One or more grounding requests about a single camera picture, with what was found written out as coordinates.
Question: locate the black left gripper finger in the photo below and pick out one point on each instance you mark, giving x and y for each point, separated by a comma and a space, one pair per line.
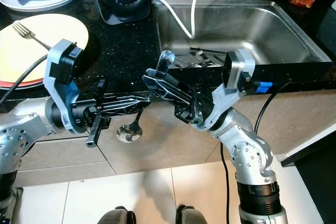
95, 135
126, 106

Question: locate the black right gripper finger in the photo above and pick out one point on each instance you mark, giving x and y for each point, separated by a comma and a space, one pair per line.
176, 84
161, 92

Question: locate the silver metal spoon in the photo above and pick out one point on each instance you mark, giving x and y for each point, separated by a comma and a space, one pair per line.
128, 134
166, 60

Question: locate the pale yellow plate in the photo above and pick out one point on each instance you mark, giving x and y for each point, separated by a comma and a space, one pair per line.
26, 51

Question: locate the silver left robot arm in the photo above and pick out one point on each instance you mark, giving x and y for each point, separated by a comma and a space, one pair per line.
21, 140

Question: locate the pink plate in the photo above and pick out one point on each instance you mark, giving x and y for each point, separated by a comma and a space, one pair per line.
10, 84

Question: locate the dark left robot foot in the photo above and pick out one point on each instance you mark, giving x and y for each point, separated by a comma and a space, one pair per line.
116, 217

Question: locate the dark robot foot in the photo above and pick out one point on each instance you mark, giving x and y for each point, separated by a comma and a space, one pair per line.
116, 217
195, 216

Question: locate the stainless steel sink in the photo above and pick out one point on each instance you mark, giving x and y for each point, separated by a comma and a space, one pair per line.
247, 24

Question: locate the dark right robot foot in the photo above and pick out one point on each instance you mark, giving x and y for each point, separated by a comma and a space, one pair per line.
195, 216

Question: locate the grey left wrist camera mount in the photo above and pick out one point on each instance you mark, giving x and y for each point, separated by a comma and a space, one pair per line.
55, 77

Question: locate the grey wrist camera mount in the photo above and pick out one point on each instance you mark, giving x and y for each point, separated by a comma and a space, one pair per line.
241, 69
55, 77

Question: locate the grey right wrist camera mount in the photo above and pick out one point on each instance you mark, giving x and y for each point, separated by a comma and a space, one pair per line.
241, 69

